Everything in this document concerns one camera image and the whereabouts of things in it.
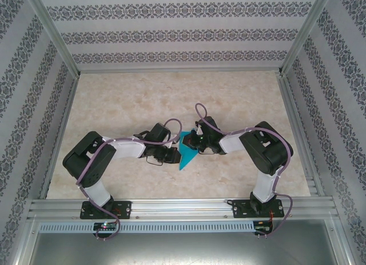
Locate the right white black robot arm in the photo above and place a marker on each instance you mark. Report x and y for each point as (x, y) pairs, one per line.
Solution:
(231, 142)

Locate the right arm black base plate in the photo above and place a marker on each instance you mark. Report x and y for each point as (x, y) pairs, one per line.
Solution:
(240, 213)

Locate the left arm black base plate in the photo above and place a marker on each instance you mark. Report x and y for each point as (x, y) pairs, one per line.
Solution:
(123, 208)

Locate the grey metal sheet panel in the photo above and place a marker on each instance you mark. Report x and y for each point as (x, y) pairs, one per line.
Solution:
(183, 248)

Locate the aluminium side rail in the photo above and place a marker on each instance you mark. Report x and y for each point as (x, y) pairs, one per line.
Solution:
(300, 133)

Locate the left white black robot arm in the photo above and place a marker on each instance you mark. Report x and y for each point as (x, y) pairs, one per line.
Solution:
(125, 149)

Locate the aluminium mounting rail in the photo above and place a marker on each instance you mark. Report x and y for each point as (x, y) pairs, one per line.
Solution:
(183, 208)

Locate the aluminium frame post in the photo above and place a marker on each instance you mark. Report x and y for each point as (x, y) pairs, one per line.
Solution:
(305, 31)
(54, 31)

